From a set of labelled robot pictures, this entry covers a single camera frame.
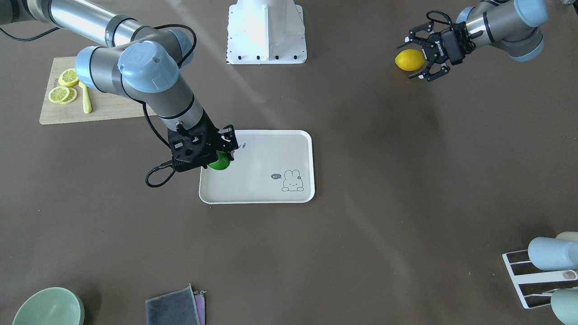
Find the cream rabbit tray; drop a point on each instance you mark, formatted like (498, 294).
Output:
(270, 166)

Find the yellow lemon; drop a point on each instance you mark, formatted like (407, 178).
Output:
(410, 60)

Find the white wire cup rack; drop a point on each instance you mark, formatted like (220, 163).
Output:
(533, 286)

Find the grey folded cloth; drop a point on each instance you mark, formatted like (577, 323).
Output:
(183, 307)

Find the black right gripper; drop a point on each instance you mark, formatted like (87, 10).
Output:
(218, 143)

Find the lemon slice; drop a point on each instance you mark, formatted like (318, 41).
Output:
(68, 78)
(73, 95)
(59, 94)

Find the white camera stand column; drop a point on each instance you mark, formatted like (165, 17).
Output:
(266, 32)

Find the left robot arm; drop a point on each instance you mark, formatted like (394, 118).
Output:
(509, 25)

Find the green lime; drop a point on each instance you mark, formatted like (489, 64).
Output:
(222, 163)

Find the yellow plastic knife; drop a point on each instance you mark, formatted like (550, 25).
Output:
(87, 105)

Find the mint green bowl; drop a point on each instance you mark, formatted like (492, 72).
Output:
(51, 306)

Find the white cup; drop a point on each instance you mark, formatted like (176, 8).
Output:
(568, 236)

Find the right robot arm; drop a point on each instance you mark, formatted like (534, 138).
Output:
(141, 63)

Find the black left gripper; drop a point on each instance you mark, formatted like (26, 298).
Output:
(437, 49)

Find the light blue cup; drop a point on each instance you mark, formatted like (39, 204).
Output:
(550, 254)

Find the mint green cup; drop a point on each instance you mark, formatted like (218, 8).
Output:
(564, 304)

